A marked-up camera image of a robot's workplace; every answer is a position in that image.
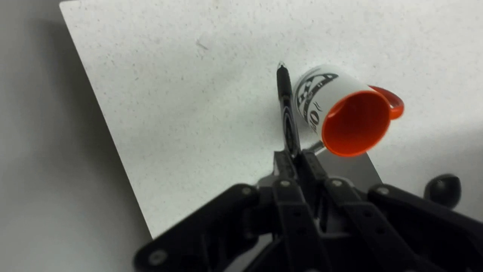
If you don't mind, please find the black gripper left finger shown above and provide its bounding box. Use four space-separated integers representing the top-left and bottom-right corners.
132 149 322 272

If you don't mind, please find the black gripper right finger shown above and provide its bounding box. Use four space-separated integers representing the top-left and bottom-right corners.
300 151 483 272

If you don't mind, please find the black pen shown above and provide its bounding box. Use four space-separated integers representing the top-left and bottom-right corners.
274 62 301 155

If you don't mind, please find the white and red mug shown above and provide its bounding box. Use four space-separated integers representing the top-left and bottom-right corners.
292 65 405 159

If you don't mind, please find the black round knob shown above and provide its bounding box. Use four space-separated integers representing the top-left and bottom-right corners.
422 172 463 208

